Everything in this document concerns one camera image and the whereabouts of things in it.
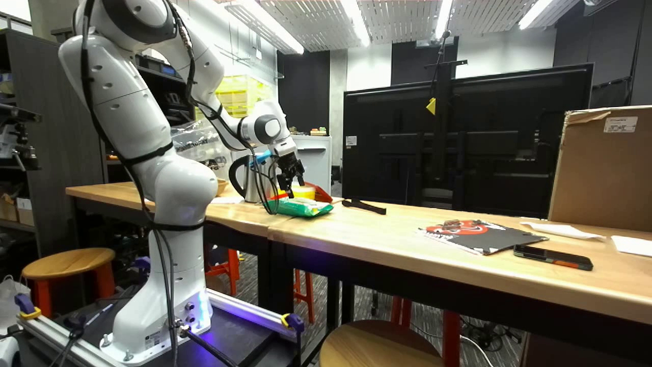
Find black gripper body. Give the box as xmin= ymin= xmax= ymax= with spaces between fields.
xmin=275 ymin=151 xmax=308 ymax=180

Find green disinfecting wipes pack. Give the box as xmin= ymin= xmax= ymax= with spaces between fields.
xmin=264 ymin=195 xmax=334 ymax=220

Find robot base platform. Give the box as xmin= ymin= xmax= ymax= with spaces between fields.
xmin=13 ymin=288 xmax=304 ymax=367

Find yellow lidded plastic container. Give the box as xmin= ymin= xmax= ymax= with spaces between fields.
xmin=289 ymin=180 xmax=321 ymax=202

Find white cabinet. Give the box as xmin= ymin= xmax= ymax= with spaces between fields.
xmin=293 ymin=132 xmax=334 ymax=193

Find red plastic bowl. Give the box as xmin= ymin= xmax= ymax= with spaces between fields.
xmin=313 ymin=180 xmax=336 ymax=204

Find black marker pen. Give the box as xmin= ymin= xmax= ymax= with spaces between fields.
xmin=340 ymin=195 xmax=388 ymax=215

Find clear printed plastic bag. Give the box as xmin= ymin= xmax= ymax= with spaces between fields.
xmin=169 ymin=119 xmax=232 ymax=171

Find large black monitor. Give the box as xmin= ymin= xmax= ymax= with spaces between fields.
xmin=340 ymin=61 xmax=596 ymax=218

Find wooden stool orange legs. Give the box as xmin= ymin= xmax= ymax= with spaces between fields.
xmin=318 ymin=319 xmax=447 ymax=367
xmin=21 ymin=246 xmax=119 ymax=317

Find black monitor stand pole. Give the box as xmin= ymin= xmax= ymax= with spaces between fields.
xmin=424 ymin=37 xmax=471 ymax=97

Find red and black magazine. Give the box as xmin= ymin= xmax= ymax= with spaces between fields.
xmin=424 ymin=218 xmax=548 ymax=257

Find dark metal shelving unit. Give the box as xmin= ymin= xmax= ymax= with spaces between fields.
xmin=0 ymin=11 xmax=105 ymax=252

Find black smartphone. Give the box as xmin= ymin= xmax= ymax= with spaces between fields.
xmin=513 ymin=242 xmax=596 ymax=271

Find white paper sheet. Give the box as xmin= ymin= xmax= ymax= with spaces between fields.
xmin=525 ymin=220 xmax=606 ymax=240
xmin=610 ymin=232 xmax=652 ymax=257

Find brown cardboard box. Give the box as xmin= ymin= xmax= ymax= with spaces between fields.
xmin=548 ymin=102 xmax=652 ymax=232

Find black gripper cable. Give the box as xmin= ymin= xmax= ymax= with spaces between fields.
xmin=166 ymin=0 xmax=282 ymax=205

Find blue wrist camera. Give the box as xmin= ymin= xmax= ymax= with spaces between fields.
xmin=249 ymin=148 xmax=278 ymax=168

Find black wall shelf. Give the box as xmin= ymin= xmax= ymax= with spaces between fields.
xmin=138 ymin=53 xmax=200 ymax=128

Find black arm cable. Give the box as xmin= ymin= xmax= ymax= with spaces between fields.
xmin=77 ymin=0 xmax=181 ymax=367

